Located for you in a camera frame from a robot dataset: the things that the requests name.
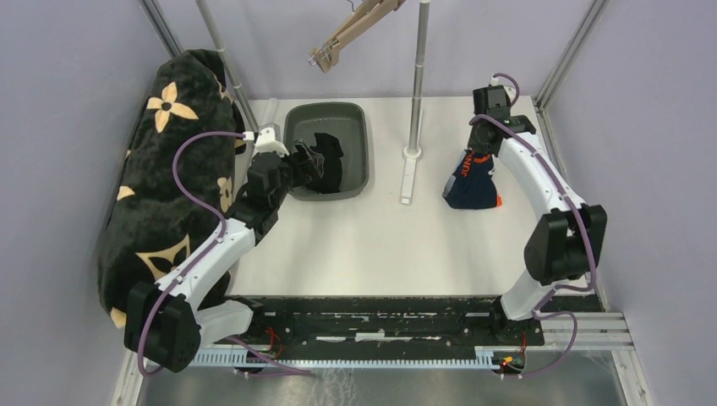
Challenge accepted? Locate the wooden clip hanger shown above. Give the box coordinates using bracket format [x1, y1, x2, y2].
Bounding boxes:
[309, 0, 405, 74]

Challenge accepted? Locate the black floral plush blanket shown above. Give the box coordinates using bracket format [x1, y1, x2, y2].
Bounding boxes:
[97, 49, 246, 329]

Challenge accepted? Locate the white right pole base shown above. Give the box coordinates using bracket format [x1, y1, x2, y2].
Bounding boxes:
[400, 146, 423, 205]

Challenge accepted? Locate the grey plastic basin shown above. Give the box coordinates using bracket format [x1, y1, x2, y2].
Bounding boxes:
[284, 101, 370, 201]

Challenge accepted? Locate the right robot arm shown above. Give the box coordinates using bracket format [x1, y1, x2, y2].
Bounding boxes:
[468, 85, 608, 345]

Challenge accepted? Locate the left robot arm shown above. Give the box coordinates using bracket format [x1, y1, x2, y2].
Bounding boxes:
[123, 141, 326, 372]

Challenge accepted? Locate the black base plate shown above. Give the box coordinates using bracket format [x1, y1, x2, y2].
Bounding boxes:
[239, 296, 545, 360]

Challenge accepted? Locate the right metal rack pole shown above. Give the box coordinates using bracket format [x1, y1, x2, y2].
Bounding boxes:
[405, 0, 431, 158]

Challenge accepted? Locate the navy orange underwear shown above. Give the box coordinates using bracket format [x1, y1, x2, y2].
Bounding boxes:
[442, 150, 502, 210]

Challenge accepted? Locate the aluminium frame rail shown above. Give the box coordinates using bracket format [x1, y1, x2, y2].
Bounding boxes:
[534, 0, 610, 112]

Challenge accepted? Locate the grey cable duct strip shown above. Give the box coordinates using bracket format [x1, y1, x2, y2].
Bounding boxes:
[189, 346, 500, 371]

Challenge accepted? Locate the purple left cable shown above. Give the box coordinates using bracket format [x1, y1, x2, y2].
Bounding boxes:
[135, 130, 315, 377]

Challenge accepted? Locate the left metal rack pole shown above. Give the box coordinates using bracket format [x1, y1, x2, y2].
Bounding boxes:
[195, 0, 259, 132]

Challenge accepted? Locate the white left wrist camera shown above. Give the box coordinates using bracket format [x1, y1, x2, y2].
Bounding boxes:
[242, 127, 289, 157]

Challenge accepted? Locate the metal rack pole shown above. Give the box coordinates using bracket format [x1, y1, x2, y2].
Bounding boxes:
[195, 0, 259, 132]
[405, 0, 431, 158]

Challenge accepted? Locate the black underwear white waistband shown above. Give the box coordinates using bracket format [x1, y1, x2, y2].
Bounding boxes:
[305, 133, 344, 194]

